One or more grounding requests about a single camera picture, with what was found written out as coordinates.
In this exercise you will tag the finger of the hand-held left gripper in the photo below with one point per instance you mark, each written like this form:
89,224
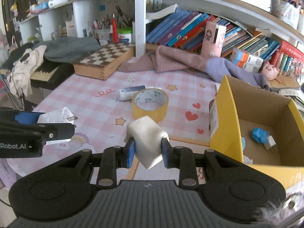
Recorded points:
26,118
59,131

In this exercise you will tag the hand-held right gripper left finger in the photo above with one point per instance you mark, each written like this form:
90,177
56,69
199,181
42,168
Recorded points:
130,153

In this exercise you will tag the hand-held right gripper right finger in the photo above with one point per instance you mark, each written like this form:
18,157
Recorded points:
166,154

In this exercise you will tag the white pronged power adapter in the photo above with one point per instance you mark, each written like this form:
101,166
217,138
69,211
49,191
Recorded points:
57,116

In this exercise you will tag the white rectangular block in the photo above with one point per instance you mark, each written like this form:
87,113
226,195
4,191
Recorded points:
148,140

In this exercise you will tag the yellow-edged cardboard box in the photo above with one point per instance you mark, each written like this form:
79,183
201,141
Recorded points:
225,123

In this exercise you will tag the blue basketball whistle toy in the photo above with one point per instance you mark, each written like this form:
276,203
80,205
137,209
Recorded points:
258,135

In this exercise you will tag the white charger plug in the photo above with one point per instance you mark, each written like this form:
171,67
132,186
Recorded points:
270,143

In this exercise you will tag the yellowish packing tape roll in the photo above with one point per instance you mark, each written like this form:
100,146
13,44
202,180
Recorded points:
142,114

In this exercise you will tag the pink checkered table mat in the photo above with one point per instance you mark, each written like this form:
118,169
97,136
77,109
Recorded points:
95,104

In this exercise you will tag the white garment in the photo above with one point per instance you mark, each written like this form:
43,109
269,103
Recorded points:
23,71

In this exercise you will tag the black piano keyboard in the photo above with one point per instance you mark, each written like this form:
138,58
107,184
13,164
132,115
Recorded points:
49,73

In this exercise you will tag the white and blue small box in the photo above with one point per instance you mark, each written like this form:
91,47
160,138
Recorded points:
128,93

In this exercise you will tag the small blue toy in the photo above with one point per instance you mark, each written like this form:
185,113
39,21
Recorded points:
243,143

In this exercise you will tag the grey cloth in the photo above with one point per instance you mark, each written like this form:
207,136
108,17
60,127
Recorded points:
71,47

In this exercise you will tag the wooden chessboard box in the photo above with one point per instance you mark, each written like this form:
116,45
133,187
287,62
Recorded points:
104,57

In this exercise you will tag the pink and purple cloth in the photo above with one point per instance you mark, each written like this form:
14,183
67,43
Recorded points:
171,59

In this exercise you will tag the white box with red label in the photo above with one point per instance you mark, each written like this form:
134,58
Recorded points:
70,28

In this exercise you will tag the pen cup with pens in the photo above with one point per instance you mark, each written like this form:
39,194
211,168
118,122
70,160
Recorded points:
102,32

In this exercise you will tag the red bottle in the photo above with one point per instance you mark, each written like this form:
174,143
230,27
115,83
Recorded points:
115,30

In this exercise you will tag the white jar with green lid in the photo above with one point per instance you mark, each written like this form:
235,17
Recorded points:
125,36

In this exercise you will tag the pink cylinder with cartoon print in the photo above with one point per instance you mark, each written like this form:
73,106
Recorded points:
211,45

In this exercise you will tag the orange and blue small carton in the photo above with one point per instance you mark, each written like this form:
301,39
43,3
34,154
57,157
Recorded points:
247,55
248,67

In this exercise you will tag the row of colourful books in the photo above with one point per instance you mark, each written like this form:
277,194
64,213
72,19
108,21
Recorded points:
180,30

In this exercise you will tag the pink pig plush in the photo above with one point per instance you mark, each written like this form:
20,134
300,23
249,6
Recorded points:
269,72

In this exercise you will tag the white bookshelf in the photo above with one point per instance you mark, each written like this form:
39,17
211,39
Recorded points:
140,16

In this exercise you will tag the brown kraft paper sheet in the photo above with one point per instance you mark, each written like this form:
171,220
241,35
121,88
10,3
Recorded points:
283,80

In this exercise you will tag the stack of loose papers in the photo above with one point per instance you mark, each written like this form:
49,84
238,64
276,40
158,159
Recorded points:
292,95

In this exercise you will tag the white open booklet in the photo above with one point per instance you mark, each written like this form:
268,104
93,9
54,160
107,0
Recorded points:
161,11

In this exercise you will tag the row of thick reference books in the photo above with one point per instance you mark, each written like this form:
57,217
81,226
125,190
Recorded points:
282,63

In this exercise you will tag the thick red dictionary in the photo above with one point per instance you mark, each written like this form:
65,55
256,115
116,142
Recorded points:
292,49

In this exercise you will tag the clear pen holder with pens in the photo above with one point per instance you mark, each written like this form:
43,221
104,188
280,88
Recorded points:
280,10

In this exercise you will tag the white pen holder with pens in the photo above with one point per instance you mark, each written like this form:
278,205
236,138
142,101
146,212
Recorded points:
293,16

